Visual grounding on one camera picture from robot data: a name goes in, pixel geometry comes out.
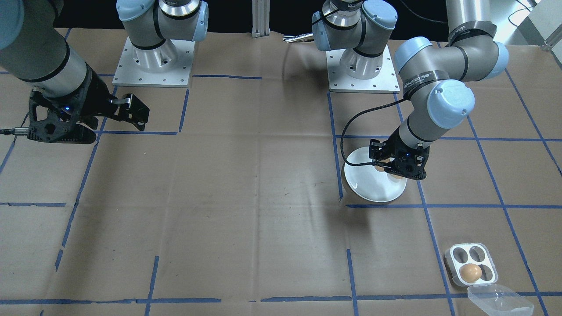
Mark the brown egg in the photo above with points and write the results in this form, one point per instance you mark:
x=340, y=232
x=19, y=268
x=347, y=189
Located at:
x=470, y=273
x=383, y=166

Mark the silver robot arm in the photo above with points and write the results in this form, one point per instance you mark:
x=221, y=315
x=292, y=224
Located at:
x=39, y=48
x=439, y=59

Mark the white round plate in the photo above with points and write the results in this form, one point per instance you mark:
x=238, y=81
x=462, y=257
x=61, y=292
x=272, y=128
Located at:
x=373, y=186

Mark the clear plastic egg carton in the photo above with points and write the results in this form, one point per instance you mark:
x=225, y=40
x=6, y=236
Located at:
x=500, y=300

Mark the aluminium corner bar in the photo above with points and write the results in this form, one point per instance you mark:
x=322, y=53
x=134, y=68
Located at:
x=554, y=44

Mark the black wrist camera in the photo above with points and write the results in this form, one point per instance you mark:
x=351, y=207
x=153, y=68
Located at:
x=74, y=136
x=412, y=176

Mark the white square base plate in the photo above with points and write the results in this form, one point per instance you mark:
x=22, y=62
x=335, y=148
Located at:
x=175, y=74
x=386, y=83

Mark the aluminium frame post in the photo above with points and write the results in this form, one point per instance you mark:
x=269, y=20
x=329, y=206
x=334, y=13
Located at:
x=261, y=19

